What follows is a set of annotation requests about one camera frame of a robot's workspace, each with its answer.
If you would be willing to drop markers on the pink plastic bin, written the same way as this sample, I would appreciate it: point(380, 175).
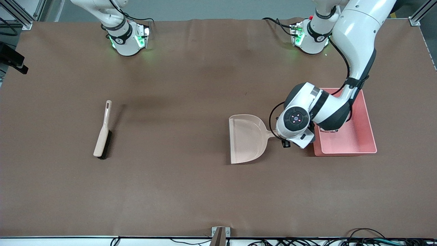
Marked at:
point(358, 136)

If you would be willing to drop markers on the aluminium frame corner post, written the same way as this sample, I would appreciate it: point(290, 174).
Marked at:
point(421, 12)
point(17, 15)

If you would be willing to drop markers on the brown table cover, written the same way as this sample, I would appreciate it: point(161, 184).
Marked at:
point(170, 188)

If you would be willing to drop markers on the white table edge rail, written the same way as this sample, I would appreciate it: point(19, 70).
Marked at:
point(68, 242)

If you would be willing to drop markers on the metal table edge bracket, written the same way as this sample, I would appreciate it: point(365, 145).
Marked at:
point(221, 235)

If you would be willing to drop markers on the beige hand brush black bristles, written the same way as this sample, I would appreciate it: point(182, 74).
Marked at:
point(101, 136)

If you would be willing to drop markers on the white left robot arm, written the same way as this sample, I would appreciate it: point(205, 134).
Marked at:
point(355, 30)

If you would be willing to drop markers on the beige plastic dustpan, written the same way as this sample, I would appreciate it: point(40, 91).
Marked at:
point(245, 140)

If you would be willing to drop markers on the diagonal aluminium strut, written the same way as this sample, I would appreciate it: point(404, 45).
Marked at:
point(59, 8)

